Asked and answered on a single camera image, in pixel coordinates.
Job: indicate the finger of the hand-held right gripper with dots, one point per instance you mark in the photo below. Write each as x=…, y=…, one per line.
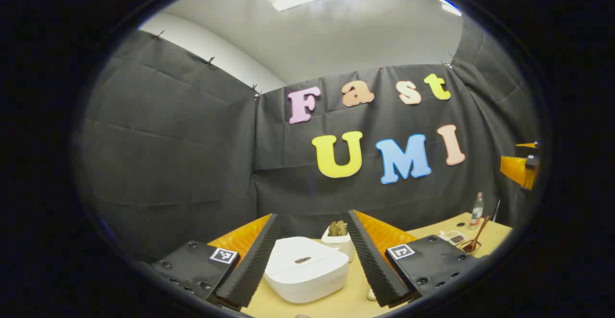
x=516, y=169

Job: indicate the clear glass tray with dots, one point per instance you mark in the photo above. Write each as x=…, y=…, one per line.
x=372, y=294

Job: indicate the brown toast slice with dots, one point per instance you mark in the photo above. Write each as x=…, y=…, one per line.
x=332, y=229
x=342, y=227

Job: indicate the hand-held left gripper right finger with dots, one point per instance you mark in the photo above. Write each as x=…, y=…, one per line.
x=372, y=265

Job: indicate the white rice cooker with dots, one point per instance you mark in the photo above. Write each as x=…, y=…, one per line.
x=302, y=270

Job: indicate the white divided dish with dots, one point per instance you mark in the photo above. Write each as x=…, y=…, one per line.
x=454, y=237

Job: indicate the small ceiling light panel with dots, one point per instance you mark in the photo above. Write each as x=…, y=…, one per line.
x=450, y=6

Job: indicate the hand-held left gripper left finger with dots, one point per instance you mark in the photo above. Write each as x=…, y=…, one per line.
x=254, y=265

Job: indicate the black backdrop cloth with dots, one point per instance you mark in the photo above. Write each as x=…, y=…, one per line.
x=182, y=154

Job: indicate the white toaster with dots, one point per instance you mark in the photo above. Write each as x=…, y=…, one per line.
x=338, y=247

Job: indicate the brown wooden spoon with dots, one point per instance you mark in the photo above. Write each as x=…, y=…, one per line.
x=478, y=234

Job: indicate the clear plastic water bottle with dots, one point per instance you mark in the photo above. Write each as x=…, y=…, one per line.
x=476, y=211

